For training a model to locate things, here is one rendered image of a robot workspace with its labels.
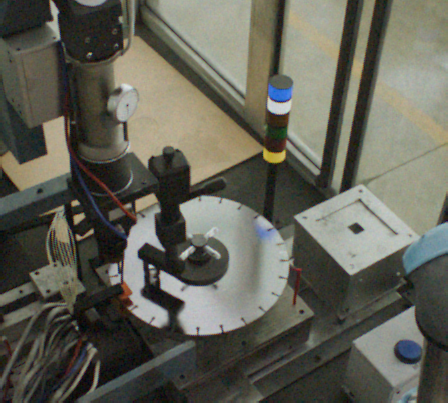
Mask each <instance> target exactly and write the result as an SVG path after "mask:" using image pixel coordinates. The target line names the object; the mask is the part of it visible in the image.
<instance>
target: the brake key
mask: <svg viewBox="0 0 448 403"><path fill-rule="evenodd" d="M420 352H421V351H420V347H419V346H418V344H417V343H415V341H413V340H403V341H401V342H400V343H399V345H398V347H397V353H398V354H399V356H400V357H402V358H403V359H405V360H408V361H415V360H416V359H418V357H419V355H420Z"/></svg>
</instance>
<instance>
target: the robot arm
mask: <svg viewBox="0 0 448 403"><path fill-rule="evenodd" d="M404 267H405V269H406V271H407V272H406V275H407V277H408V278H410V279H411V282H412V284H413V286H414V288H415V292H416V297H415V308H414V319H415V323H416V326H417V328H418V330H419V332H420V333H421V335H422V336H423V337H424V338H423V346H422V354H421V361H420V369H419V378H418V387H417V388H413V389H411V390H410V391H408V392H407V393H405V394H404V395H403V396H402V400H399V401H397V403H448V222H447V223H445V224H443V225H440V226H436V227H434V228H432V229H430V230H429V231H427V232H425V233H424V234H423V235H422V236H420V237H419V238H417V239H416V240H415V241H414V242H413V243H412V244H411V245H410V248H409V249H408V250H407V252H406V254H405V256H404Z"/></svg>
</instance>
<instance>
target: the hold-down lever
mask: <svg viewBox="0 0 448 403"><path fill-rule="evenodd" d="M226 185H227V184H226V180H225V179H224V178H223V177H218V178H216V179H214V180H211V181H209V182H207V183H205V185H204V186H203V187H202V188H200V189H197V190H195V191H193V192H191V193H189V194H184V195H182V196H180V197H178V198H177V199H178V202H179V204H180V205H182V204H184V203H186V202H189V201H191V200H193V199H194V198H197V197H199V196H201V195H204V194H215V193H217V192H220V191H222V190H223V189H225V188H226Z"/></svg>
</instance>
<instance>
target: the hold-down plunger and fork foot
mask: <svg viewBox="0 0 448 403"><path fill-rule="evenodd" d="M137 257H138V258H139V259H141V260H143V271H144V273H145V275H146V277H147V279H150V271H149V264H150V265H152V266H154V267H155V268H156V271H157V274H158V276H159V275H161V271H162V272H164V273H166V274H168V275H170V276H171V277H173V278H175V279H178V278H179V276H180V275H181V274H182V273H183V272H184V271H185V262H184V261H182V260H180V259H178V245H176V246H172V247H169V248H166V249H164V252H163V251H162V250H160V249H158V248H156V247H154V246H153V245H151V244H149V243H147V242H145V244H144V245H143V246H142V247H141V248H140V249H139V250H138V251H137Z"/></svg>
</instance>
